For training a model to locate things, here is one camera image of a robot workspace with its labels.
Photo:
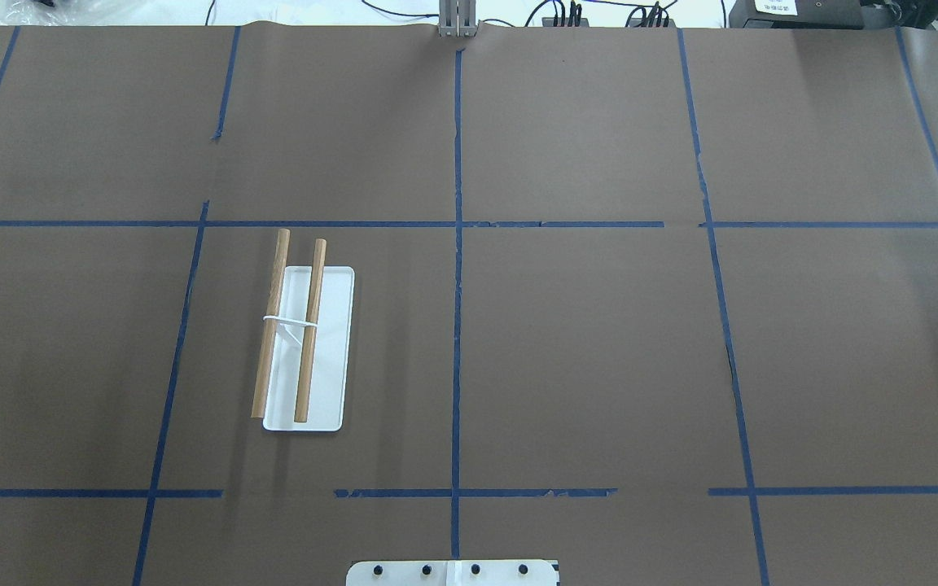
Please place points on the white wooden towel rack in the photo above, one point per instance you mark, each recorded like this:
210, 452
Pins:
302, 367

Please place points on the black usb hub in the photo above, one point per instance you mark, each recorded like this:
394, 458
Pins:
565, 14
649, 16

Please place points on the black box with label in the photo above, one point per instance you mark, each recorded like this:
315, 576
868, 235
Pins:
841, 15

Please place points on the grey aluminium frame post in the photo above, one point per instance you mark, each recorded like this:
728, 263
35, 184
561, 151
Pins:
457, 18

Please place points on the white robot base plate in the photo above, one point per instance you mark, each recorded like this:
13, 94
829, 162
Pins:
455, 572

